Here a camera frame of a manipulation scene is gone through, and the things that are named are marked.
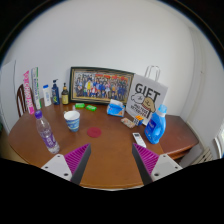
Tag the small clear snack packet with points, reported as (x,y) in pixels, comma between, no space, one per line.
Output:
(127,122)

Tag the colourful puzzle cube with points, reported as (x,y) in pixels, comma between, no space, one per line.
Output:
(137,120)

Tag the brown yellow-labelled glass bottle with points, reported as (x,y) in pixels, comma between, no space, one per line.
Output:
(65,95)

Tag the dark blue pump bottle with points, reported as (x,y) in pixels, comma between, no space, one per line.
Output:
(55,93)

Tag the white remote control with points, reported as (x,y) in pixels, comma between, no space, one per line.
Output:
(139,140)

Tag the pink toothpaste box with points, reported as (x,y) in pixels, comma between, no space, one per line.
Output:
(29,92)

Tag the blue tissue pack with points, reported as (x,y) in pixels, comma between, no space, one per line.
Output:
(115,109)

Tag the brown wooden chair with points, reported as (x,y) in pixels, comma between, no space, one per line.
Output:
(22,99)

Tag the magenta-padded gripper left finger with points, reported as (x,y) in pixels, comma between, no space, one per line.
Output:
(71,162)

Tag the framed group photograph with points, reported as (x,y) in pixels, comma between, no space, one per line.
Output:
(99,87)

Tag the white green toothpaste box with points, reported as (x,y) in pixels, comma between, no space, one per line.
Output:
(36,88)

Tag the flat round red coaster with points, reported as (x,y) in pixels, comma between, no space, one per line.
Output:
(94,132)

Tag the white lotion bottle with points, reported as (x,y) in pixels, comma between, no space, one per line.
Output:
(47,95)

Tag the white printed paper gift bag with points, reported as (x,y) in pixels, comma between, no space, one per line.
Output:
(145,95)

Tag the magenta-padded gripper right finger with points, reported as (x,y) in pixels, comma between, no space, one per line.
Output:
(151,161)

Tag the blue patterned paper cup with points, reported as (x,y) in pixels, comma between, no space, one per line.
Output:
(72,121)

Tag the blue detergent bottle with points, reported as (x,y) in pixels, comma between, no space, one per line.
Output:
(155,127)

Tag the clear purple-labelled water bottle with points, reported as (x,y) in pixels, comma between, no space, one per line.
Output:
(47,133)

